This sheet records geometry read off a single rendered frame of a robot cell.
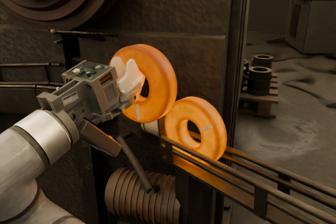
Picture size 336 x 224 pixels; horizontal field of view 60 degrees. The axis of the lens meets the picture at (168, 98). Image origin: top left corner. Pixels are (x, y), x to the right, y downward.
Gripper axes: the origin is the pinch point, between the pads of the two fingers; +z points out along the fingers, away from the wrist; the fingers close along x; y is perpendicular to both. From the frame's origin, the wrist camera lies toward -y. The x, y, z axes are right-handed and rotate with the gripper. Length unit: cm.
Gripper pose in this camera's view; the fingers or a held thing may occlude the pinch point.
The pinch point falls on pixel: (140, 75)
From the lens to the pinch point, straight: 57.6
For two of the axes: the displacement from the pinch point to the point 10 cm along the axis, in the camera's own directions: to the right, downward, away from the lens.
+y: -1.5, -8.2, -5.5
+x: -8.2, -2.1, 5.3
